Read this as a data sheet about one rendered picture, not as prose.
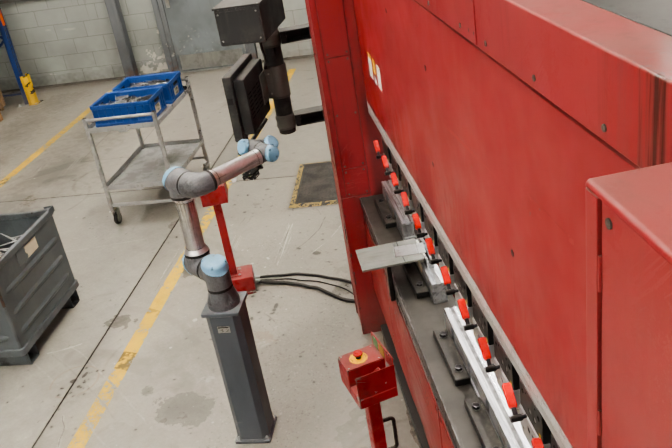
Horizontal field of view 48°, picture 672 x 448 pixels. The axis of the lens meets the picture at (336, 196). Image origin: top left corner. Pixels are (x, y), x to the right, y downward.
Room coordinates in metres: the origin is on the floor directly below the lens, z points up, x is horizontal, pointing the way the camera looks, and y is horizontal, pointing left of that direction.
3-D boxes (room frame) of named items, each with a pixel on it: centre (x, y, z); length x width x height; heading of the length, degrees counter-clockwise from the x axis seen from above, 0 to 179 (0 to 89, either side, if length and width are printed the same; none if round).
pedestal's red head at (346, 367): (2.35, -0.01, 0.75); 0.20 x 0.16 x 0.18; 17
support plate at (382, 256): (2.77, -0.18, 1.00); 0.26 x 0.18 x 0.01; 94
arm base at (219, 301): (2.96, 0.59, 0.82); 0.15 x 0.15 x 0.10
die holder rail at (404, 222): (3.33, -0.29, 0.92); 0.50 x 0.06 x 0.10; 4
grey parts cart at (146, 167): (6.06, 1.48, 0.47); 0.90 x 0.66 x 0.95; 169
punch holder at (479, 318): (1.81, -0.39, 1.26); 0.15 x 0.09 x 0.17; 4
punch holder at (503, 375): (1.61, -0.41, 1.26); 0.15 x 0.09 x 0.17; 4
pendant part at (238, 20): (4.01, 0.28, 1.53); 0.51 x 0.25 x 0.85; 168
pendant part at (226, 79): (3.98, 0.38, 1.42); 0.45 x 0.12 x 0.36; 168
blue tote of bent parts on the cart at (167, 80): (6.30, 1.43, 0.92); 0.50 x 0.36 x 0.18; 79
